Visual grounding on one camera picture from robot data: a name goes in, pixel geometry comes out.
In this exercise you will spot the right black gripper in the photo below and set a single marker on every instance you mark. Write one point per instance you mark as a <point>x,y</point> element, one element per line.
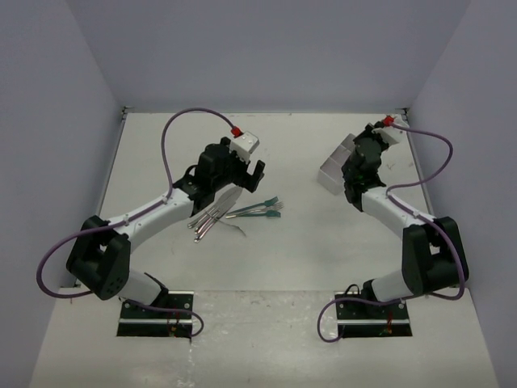
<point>367,132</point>

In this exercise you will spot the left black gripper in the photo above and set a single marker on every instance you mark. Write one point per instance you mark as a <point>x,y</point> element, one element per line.
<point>249,182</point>

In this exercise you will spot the white three-compartment container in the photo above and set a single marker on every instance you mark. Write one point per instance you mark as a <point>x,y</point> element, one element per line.
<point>330,174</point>

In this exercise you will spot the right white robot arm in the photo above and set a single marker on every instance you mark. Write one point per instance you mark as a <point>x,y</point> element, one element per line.
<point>432,253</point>

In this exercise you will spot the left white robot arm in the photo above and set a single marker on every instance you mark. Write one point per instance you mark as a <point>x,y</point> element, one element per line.
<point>101,255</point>

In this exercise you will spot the silver knife bundle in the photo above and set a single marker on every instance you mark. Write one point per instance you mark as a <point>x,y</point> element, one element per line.
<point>202,224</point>

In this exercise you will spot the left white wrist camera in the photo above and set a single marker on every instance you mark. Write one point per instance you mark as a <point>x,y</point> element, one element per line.
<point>244,145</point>

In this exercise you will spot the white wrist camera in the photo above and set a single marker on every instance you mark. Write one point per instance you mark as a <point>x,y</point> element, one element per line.
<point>244,145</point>
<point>389,134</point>

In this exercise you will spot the silver fork curved handle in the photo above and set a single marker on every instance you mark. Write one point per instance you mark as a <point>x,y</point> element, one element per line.
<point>234,227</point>

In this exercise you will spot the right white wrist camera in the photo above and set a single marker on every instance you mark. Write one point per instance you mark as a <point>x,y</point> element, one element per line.
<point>389,134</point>

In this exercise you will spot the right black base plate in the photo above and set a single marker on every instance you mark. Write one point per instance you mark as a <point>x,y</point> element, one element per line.
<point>357,320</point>

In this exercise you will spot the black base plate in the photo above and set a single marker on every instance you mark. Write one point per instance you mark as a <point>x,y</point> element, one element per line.
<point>357,320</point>
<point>135,321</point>

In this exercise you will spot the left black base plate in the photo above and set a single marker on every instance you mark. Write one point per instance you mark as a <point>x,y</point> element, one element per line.
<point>135,321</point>

